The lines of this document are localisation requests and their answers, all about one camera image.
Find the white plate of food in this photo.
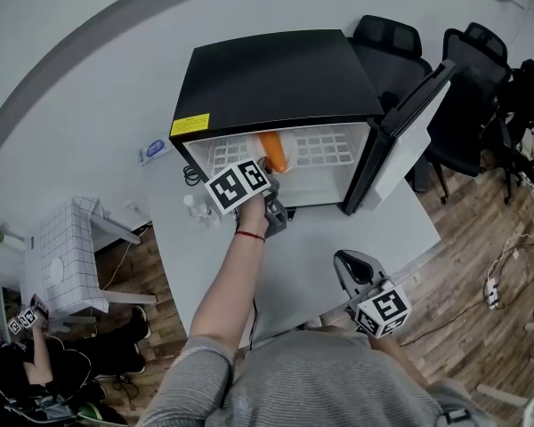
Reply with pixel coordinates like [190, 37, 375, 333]
[246, 130, 301, 173]

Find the black floor cable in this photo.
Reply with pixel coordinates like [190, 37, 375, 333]
[395, 242, 534, 346]

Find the black mini fridge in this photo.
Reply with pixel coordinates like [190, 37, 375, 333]
[168, 28, 456, 216]

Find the white power strip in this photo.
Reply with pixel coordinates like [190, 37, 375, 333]
[483, 277, 502, 310]

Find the person's right forearm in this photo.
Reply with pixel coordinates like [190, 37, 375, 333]
[368, 332, 430, 389]

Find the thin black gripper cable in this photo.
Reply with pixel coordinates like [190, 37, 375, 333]
[247, 298, 260, 351]

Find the small white dish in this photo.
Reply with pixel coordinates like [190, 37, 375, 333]
[48, 257, 67, 291]

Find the clear plastic water bottle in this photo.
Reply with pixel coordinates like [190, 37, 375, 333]
[182, 193, 223, 230]

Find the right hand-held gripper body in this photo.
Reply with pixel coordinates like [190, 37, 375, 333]
[344, 276, 413, 340]

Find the orange carrot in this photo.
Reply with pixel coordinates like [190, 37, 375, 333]
[255, 131, 289, 174]

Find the blue and white packet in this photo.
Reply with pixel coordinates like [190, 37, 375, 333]
[138, 139, 170, 166]

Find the person's left hand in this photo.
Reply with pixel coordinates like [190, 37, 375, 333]
[236, 192, 271, 238]

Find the red string bracelet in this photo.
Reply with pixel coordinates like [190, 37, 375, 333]
[234, 230, 267, 244]

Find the black office chair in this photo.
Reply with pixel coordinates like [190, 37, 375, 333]
[489, 58, 534, 205]
[409, 21, 514, 205]
[350, 13, 433, 109]

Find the white grid-pattern cloth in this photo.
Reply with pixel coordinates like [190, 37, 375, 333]
[23, 196, 111, 315]

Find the white floor cable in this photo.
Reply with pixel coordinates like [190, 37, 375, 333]
[484, 231, 534, 284]

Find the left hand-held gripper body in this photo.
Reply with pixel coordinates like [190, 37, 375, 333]
[204, 159, 290, 240]

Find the grey striped shirt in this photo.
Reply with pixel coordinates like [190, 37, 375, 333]
[136, 326, 489, 427]

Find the person's left forearm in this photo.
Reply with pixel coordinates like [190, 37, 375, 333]
[188, 232, 268, 351]

